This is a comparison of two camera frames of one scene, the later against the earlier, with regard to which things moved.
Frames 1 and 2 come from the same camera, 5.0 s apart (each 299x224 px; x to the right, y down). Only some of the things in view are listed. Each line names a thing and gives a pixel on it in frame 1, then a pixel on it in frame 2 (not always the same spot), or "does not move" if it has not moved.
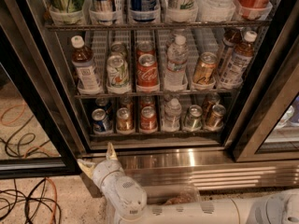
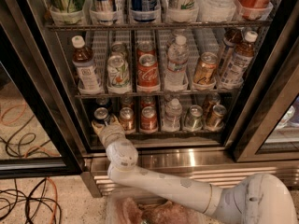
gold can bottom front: (124, 120) does not move
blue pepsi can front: (101, 123) does not move
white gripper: (102, 174) → (109, 131)
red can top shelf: (254, 1) does not move
